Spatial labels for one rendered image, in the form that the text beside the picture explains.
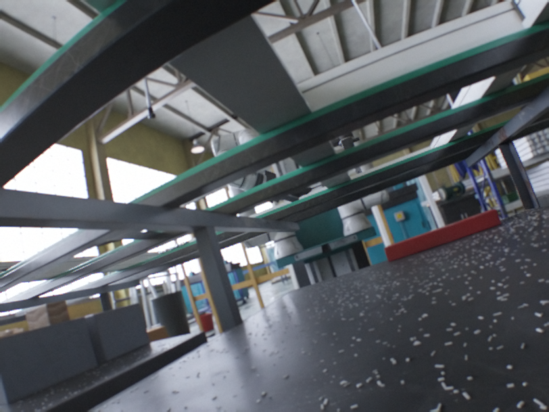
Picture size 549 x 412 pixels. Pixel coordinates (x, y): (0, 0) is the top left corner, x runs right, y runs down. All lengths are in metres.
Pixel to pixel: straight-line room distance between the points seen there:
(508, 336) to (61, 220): 0.42
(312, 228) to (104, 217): 1.74
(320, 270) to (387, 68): 1.78
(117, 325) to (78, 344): 0.10
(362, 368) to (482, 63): 0.40
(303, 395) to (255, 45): 0.28
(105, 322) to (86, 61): 0.57
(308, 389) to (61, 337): 0.52
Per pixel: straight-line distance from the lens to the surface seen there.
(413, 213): 4.86
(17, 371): 0.62
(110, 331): 0.72
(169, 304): 5.31
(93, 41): 0.23
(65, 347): 0.66
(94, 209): 0.42
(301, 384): 0.23
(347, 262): 2.09
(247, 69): 0.32
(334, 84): 0.49
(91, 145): 11.45
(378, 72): 0.49
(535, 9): 0.52
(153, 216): 0.50
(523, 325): 0.22
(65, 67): 0.24
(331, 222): 2.05
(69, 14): 10.11
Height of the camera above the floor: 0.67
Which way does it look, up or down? 9 degrees up
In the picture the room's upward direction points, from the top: 18 degrees counter-clockwise
